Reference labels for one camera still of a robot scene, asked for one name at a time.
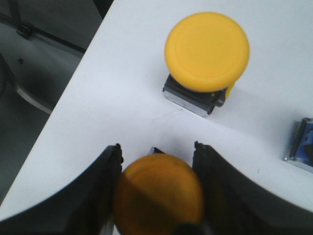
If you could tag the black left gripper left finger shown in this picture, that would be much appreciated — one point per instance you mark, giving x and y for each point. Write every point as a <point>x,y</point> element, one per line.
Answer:
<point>83,207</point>

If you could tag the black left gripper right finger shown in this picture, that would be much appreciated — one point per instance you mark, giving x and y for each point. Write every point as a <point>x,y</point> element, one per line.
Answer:
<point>235,205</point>

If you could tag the yellow mushroom push button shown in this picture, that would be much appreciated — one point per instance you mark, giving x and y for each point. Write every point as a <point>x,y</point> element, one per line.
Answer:
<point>300,152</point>
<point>156,194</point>
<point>205,53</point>

